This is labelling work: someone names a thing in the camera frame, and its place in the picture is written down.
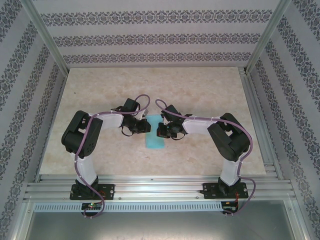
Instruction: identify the light blue cloth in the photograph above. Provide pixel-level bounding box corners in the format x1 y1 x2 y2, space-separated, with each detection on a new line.
144 114 166 151

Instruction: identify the grey metal sheet panel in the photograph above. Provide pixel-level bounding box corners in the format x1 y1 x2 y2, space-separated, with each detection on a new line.
23 211 305 240

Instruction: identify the small circuit board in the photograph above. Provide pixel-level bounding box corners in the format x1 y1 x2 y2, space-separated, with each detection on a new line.
81 202 102 210
222 201 240 211

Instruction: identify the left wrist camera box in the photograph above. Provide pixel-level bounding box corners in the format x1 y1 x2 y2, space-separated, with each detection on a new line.
136 109 151 121

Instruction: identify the aluminium mounting rail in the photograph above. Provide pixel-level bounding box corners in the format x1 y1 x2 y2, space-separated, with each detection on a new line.
23 174 297 201

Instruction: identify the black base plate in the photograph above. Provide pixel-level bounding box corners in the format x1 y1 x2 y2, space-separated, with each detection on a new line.
202 182 250 200
69 183 116 201

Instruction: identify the aluminium side rail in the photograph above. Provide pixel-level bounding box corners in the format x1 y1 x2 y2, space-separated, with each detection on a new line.
238 66 285 181
34 71 69 181

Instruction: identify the slotted grey cable duct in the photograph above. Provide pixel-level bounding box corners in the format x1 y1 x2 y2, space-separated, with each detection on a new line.
33 201 223 213

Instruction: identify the purple cable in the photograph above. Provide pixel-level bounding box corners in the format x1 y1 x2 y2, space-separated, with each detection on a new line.
74 93 151 220
155 99 256 218

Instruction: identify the aluminium frame post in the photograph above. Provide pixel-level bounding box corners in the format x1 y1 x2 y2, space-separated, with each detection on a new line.
245 0 293 74
21 0 70 74

